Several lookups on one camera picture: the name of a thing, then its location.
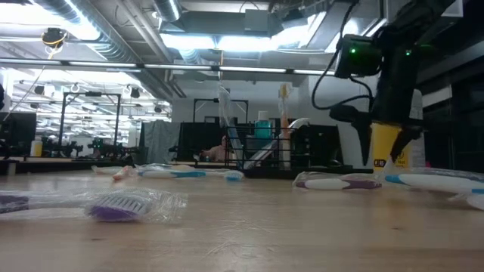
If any LED light bar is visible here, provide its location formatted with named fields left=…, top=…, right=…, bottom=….
left=0, top=58, right=336, bottom=76

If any black screen panel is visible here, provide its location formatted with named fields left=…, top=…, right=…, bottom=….
left=179, top=122, right=228, bottom=162

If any silver ceiling duct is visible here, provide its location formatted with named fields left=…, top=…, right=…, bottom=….
left=32, top=0, right=178, bottom=101
left=153, top=0, right=182, bottom=23

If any yellow bottle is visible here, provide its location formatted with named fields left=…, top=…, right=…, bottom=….
left=30, top=136, right=43, bottom=158

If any black station frame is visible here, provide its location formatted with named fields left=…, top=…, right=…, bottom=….
left=59, top=91, right=123, bottom=152
left=193, top=98, right=250, bottom=125

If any blue toothbrush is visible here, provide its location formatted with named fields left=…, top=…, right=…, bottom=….
left=383, top=168, right=484, bottom=196
left=136, top=168, right=245, bottom=182
left=138, top=162, right=213, bottom=172

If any black computer monitor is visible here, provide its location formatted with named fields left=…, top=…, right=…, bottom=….
left=0, top=111, right=38, bottom=147

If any grey fabric cover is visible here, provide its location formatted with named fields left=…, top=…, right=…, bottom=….
left=139, top=119, right=182, bottom=164

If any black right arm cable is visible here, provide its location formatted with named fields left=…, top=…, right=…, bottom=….
left=310, top=0, right=375, bottom=113

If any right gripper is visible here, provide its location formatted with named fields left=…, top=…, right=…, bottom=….
left=328, top=41, right=424, bottom=166

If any orange toothbrush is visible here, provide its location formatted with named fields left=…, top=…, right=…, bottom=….
left=278, top=82, right=293, bottom=167
left=112, top=165, right=139, bottom=181

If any yellow wipes canister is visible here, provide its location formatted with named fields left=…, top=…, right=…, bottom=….
left=370, top=88, right=427, bottom=171

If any purple toothbrush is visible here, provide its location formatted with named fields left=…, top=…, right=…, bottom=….
left=292, top=172, right=383, bottom=191
left=0, top=187, right=188, bottom=224

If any black aluminium table frame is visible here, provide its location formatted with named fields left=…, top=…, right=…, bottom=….
left=0, top=156, right=379, bottom=181

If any person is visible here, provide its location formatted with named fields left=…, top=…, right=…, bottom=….
left=200, top=134, right=231, bottom=163

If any hanging black device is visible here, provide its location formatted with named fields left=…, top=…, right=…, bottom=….
left=40, top=26, right=69, bottom=49

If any black wire basket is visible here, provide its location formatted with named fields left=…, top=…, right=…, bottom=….
left=225, top=125, right=294, bottom=170

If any teal mouthwash bottle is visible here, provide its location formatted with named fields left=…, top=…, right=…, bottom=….
left=253, top=110, right=273, bottom=150

